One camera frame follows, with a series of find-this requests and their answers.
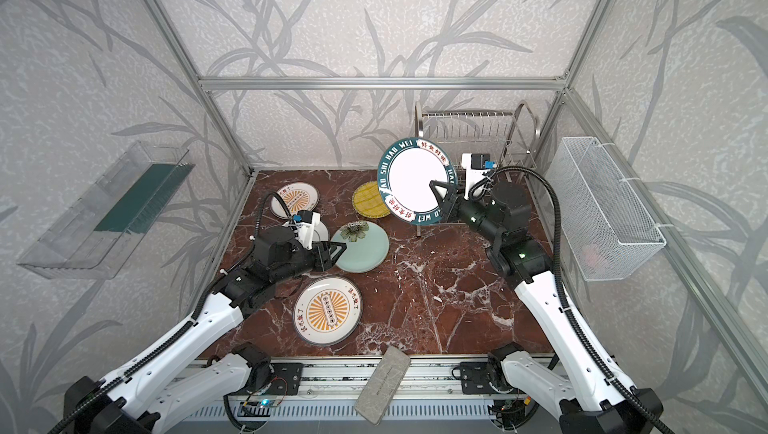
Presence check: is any light green flower plate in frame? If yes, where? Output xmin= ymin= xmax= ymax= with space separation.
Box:
xmin=331 ymin=221 xmax=390 ymax=273

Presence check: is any dark green rimmed white plate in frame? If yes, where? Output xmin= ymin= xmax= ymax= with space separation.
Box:
xmin=376 ymin=137 xmax=458 ymax=226

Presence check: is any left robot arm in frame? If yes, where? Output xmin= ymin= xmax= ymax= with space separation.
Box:
xmin=51 ymin=210 xmax=347 ymax=433

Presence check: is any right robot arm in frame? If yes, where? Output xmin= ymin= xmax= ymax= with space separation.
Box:
xmin=429 ymin=169 xmax=671 ymax=433

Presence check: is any steel dish rack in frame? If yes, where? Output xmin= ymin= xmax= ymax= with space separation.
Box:
xmin=413 ymin=99 xmax=542 ymax=237

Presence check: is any white plate with green rim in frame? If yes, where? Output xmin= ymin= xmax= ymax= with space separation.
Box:
xmin=313 ymin=221 xmax=330 ymax=242

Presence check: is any near orange sunburst plate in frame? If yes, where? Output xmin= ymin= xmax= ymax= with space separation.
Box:
xmin=293 ymin=276 xmax=363 ymax=347

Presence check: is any orange sunburst plate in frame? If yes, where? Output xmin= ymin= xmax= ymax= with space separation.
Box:
xmin=293 ymin=276 xmax=363 ymax=347
xmin=270 ymin=182 xmax=320 ymax=219

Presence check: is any far orange sunburst plate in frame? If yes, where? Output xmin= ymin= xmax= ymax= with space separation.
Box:
xmin=270 ymin=182 xmax=320 ymax=219

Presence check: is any yellow green woven plate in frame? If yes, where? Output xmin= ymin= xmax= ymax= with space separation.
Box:
xmin=352 ymin=181 xmax=391 ymax=219

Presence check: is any grey sponge block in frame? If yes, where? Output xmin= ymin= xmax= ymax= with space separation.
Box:
xmin=354 ymin=346 xmax=411 ymax=425

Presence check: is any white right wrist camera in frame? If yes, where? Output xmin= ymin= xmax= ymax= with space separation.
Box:
xmin=460 ymin=153 xmax=497 ymax=200

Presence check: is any white wire basket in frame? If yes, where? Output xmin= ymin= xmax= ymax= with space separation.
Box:
xmin=546 ymin=136 xmax=667 ymax=282

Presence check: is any clear plastic wall shelf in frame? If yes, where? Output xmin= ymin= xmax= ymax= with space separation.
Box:
xmin=17 ymin=141 xmax=195 ymax=280

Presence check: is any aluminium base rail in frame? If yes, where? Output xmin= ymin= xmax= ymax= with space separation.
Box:
xmin=173 ymin=354 xmax=631 ymax=423

